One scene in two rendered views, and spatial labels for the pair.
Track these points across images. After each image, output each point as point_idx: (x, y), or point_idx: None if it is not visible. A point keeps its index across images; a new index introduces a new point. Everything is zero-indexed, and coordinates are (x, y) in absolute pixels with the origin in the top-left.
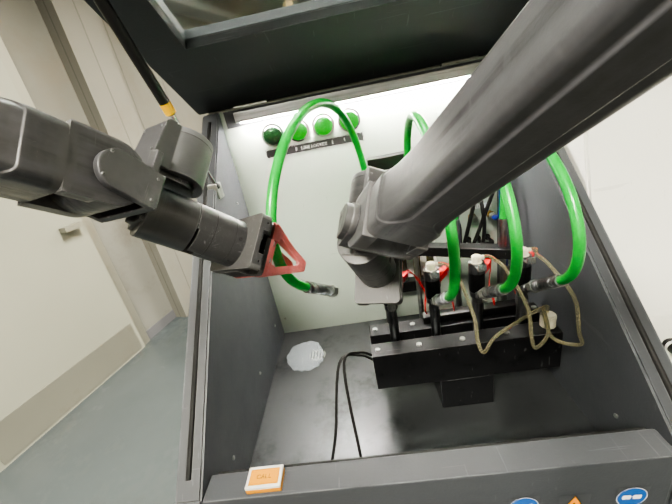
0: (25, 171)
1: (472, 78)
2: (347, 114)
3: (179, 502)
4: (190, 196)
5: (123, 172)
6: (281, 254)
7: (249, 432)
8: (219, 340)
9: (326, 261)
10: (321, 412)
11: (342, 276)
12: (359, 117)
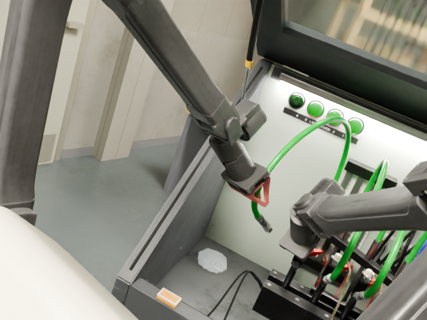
0: (211, 118)
1: (368, 193)
2: (356, 122)
3: (119, 277)
4: (241, 139)
5: (233, 127)
6: (260, 191)
7: (156, 276)
8: (183, 209)
9: (271, 206)
10: (203, 300)
11: (275, 225)
12: (363, 129)
